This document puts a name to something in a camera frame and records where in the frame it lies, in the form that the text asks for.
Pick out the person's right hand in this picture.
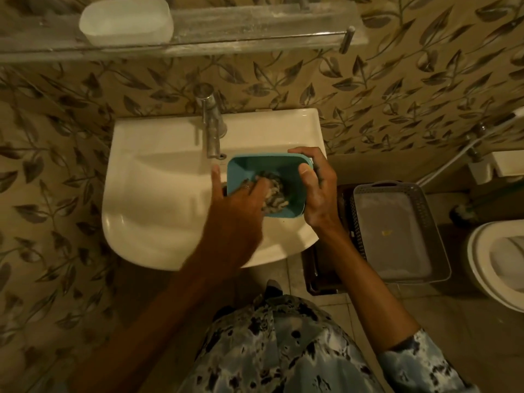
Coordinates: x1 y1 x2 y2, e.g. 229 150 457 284
288 147 345 239

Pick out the person's left hand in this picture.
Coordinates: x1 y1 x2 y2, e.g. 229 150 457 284
200 164 272 269

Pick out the grey scrubbing cloth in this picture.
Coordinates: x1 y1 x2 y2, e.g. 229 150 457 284
255 171 291 214

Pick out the teal plastic container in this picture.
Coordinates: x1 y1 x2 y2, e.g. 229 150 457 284
226 153 314 220

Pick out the person's left forearm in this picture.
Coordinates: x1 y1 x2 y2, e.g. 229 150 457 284
67 241 263 393

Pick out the person's right forearm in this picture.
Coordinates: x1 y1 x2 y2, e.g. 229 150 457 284
305 225 422 357

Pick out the white ceramic wash basin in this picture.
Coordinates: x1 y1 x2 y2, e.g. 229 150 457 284
102 108 328 272

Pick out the chrome faucet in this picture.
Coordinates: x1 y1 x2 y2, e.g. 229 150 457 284
193 82 228 159

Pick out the dark brown plastic basket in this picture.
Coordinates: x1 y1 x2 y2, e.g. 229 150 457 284
303 184 363 297

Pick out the grey plastic basket tray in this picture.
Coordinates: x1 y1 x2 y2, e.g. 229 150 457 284
352 181 452 284

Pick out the dark toilet brush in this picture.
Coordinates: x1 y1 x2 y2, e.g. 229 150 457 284
449 197 524 226

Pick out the blue patterned garment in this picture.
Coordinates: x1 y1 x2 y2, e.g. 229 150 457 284
179 280 480 393

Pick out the white plastic soap box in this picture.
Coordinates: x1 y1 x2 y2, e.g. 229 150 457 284
79 0 174 48

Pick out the white toilet bowl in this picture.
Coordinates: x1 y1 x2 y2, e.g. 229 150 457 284
464 219 524 314

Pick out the white toilet cistern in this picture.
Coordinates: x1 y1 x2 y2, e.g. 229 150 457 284
468 150 524 186

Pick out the white sprayer hose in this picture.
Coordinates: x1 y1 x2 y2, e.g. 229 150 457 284
417 109 524 189

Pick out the glass wall shelf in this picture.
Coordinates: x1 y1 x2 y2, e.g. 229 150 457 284
0 0 370 64

